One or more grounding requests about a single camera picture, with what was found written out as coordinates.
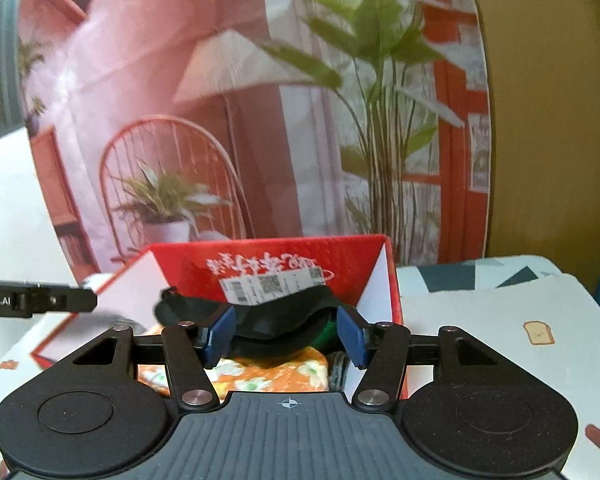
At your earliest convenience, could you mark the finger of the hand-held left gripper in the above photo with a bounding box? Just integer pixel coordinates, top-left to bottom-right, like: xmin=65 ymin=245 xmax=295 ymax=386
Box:
xmin=18 ymin=282 xmax=99 ymax=315

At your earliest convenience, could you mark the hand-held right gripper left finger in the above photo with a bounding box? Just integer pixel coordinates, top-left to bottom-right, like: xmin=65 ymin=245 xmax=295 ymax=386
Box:
xmin=70 ymin=304 xmax=237 ymax=409

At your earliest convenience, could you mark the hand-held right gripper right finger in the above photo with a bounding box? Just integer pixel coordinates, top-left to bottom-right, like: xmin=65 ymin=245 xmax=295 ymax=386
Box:
xmin=336 ymin=305 xmax=504 ymax=411

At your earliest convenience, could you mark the green dumpling-shaped sachet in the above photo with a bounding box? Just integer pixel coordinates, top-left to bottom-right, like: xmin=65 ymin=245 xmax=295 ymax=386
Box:
xmin=307 ymin=312 xmax=344 ymax=352

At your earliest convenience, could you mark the grey knitted towel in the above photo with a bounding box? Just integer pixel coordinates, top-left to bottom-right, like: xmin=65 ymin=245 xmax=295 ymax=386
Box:
xmin=327 ymin=352 xmax=354 ymax=397

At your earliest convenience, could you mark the black cloth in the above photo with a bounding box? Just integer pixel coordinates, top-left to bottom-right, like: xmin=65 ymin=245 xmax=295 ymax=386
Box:
xmin=152 ymin=285 xmax=342 ymax=359

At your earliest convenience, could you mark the orange floral cloth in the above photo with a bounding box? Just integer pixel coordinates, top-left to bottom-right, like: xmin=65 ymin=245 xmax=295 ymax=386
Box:
xmin=137 ymin=352 xmax=331 ymax=402

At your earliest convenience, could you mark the red strawberry print box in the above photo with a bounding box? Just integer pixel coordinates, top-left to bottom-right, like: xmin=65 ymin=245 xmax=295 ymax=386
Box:
xmin=30 ymin=234 xmax=409 ymax=402

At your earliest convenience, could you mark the geometric patterned mat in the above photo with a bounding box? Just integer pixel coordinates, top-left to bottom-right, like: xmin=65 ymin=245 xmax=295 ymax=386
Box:
xmin=395 ymin=254 xmax=581 ymax=307

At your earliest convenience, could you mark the printed white table cover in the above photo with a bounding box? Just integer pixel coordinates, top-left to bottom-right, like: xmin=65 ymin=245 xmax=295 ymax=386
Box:
xmin=0 ymin=255 xmax=600 ymax=480

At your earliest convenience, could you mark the yellow board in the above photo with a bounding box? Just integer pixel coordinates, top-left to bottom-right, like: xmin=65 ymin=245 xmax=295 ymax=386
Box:
xmin=464 ymin=0 xmax=600 ymax=262

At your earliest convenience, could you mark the wall poster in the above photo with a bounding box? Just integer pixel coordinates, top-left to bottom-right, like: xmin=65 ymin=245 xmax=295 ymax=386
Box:
xmin=17 ymin=0 xmax=492 ymax=282

